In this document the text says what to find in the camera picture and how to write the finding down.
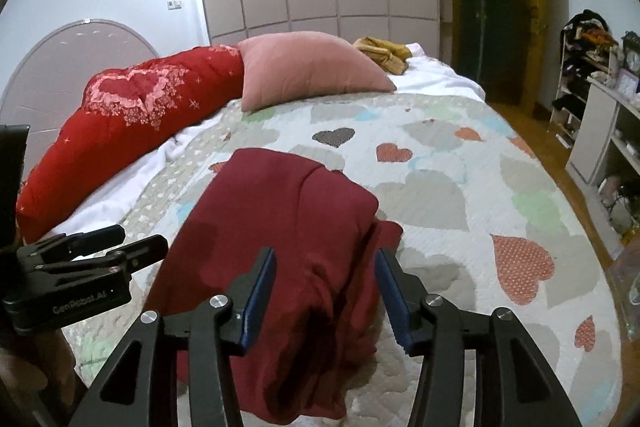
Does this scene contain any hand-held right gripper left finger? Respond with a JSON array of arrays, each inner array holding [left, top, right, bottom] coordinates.
[[67, 247, 278, 427]]

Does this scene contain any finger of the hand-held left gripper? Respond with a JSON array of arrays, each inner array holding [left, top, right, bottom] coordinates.
[[35, 234, 169, 278], [17, 224, 126, 259]]

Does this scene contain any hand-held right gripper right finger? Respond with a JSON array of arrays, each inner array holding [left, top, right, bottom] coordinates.
[[374, 248, 583, 427]]

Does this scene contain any dark red garment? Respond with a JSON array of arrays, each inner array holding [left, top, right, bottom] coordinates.
[[142, 148, 403, 425]]

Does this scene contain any person's left forearm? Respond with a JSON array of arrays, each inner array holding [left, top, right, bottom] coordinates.
[[0, 322, 76, 427]]

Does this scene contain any shoe rack with clothes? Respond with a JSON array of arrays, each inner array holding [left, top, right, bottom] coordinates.
[[547, 9, 621, 150]]

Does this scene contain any red embroidered pillow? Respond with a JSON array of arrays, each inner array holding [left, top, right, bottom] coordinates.
[[15, 45, 246, 244]]

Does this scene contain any heart print bedspread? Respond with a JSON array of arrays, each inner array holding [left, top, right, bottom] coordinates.
[[60, 94, 626, 427]]

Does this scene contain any arched padded headboard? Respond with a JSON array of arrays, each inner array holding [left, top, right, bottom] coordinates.
[[0, 19, 161, 128]]

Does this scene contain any white bed sheet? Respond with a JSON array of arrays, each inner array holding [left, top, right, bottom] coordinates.
[[47, 42, 488, 238]]

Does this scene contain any pink pillow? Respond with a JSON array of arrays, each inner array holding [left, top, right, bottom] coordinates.
[[237, 32, 398, 112]]

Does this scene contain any translucent plastic container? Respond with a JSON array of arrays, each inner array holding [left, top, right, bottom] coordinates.
[[607, 247, 640, 323]]

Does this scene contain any yellow cloth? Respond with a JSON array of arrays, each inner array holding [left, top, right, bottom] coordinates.
[[352, 37, 413, 75]]

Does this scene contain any white shelf unit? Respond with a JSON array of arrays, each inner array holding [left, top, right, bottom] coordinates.
[[565, 77, 640, 248]]

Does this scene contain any dark green door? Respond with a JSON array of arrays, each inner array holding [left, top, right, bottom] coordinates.
[[445, 0, 546, 102]]

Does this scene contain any round table clock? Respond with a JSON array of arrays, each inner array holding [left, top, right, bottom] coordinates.
[[622, 34, 640, 75]]

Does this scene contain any purple photo frame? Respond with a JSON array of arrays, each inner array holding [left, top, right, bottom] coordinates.
[[614, 69, 640, 96]]

